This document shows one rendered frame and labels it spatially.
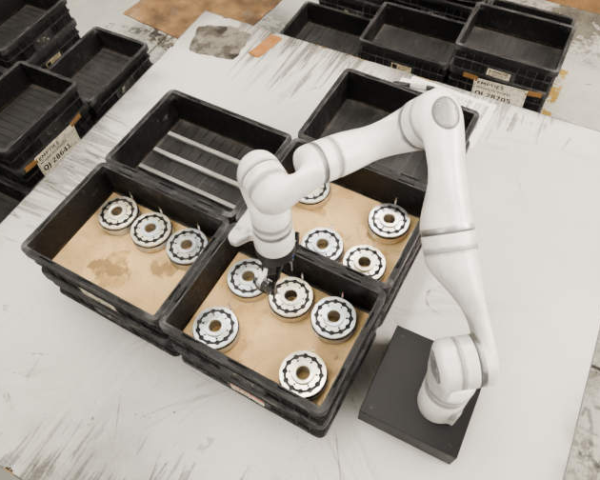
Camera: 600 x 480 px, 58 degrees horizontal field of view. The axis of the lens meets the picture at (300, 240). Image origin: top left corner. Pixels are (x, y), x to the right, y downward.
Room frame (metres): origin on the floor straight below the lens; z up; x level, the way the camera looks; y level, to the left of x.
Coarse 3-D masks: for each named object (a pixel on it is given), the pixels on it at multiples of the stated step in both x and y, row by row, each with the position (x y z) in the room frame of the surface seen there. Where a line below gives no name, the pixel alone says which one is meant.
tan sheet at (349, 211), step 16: (336, 192) 0.86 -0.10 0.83; (352, 192) 0.86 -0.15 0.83; (320, 208) 0.81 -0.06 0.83; (336, 208) 0.81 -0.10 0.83; (352, 208) 0.81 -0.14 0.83; (368, 208) 0.80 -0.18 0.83; (304, 224) 0.77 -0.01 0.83; (320, 224) 0.76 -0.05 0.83; (336, 224) 0.76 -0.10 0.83; (352, 224) 0.76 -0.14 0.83; (352, 240) 0.71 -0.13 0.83; (368, 240) 0.71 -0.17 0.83; (384, 256) 0.66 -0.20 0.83
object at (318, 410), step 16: (224, 240) 0.67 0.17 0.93; (208, 256) 0.63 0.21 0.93; (304, 256) 0.61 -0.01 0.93; (336, 272) 0.57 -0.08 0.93; (368, 288) 0.52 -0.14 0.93; (176, 304) 0.51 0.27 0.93; (160, 320) 0.48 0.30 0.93; (368, 320) 0.45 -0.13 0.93; (176, 336) 0.44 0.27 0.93; (208, 352) 0.40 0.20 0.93; (352, 352) 0.38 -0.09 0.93; (240, 368) 0.36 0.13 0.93; (272, 384) 0.33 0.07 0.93; (336, 384) 0.32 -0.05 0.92; (288, 400) 0.30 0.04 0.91; (304, 400) 0.29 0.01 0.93
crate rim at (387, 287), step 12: (300, 144) 0.95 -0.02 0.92; (372, 168) 0.85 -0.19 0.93; (396, 180) 0.81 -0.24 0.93; (408, 180) 0.81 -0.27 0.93; (240, 216) 0.73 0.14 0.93; (408, 240) 0.64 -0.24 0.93; (312, 252) 0.62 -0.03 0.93; (408, 252) 0.61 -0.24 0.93; (336, 264) 0.59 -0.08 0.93; (396, 264) 0.58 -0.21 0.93; (360, 276) 0.55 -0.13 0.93; (396, 276) 0.55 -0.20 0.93; (384, 288) 0.52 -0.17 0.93
